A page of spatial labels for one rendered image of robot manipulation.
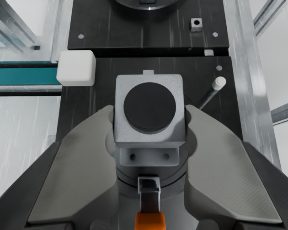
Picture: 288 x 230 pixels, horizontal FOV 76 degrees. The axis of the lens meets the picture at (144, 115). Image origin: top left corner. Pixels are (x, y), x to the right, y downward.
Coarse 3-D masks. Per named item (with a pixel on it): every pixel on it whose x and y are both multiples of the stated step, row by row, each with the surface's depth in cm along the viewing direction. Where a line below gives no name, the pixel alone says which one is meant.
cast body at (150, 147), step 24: (144, 72) 17; (120, 96) 12; (144, 96) 11; (168, 96) 10; (120, 120) 11; (144, 120) 10; (168, 120) 10; (120, 144) 11; (144, 144) 11; (168, 144) 11
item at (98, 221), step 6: (96, 222) 5; (102, 222) 5; (108, 222) 5; (204, 222) 5; (210, 222) 5; (90, 228) 5; (96, 228) 5; (102, 228) 5; (108, 228) 5; (198, 228) 5; (204, 228) 5; (210, 228) 5; (216, 228) 5
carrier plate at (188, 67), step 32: (96, 64) 26; (128, 64) 26; (160, 64) 26; (192, 64) 26; (224, 64) 26; (64, 96) 25; (96, 96) 25; (192, 96) 25; (224, 96) 25; (64, 128) 24; (128, 224) 21; (192, 224) 21
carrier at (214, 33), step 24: (96, 0) 30; (120, 0) 27; (144, 0) 26; (168, 0) 27; (192, 0) 29; (216, 0) 29; (72, 24) 28; (96, 24) 28; (120, 24) 28; (144, 24) 28; (168, 24) 28; (216, 24) 28; (72, 48) 27; (96, 48) 27; (120, 48) 27; (144, 48) 27; (168, 48) 27; (192, 48) 27; (216, 48) 27
